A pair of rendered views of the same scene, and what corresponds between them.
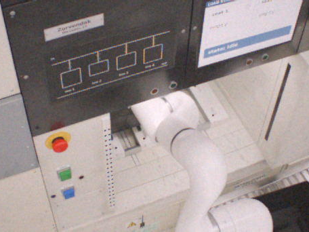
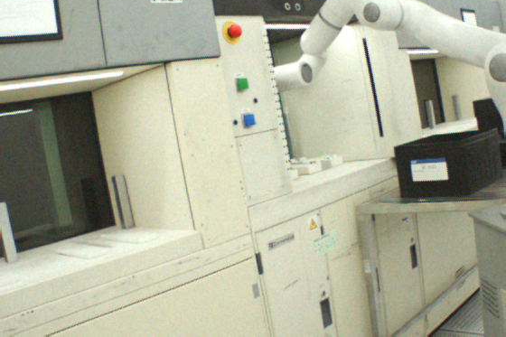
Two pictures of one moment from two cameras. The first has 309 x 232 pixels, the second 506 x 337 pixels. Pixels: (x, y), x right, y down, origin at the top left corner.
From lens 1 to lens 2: 168 cm
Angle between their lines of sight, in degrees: 51
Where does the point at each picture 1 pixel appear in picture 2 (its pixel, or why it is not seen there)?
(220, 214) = not seen: outside the picture
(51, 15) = not seen: outside the picture
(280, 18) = not seen: outside the picture
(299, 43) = not seen: hidden behind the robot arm
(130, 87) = not seen: outside the picture
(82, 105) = not seen: outside the picture
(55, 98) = not seen: outside the picture
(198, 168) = not seen: outside the picture
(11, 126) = not seen: outside the picture
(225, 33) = not seen: outside the picture
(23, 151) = (208, 25)
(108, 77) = not seen: outside the picture
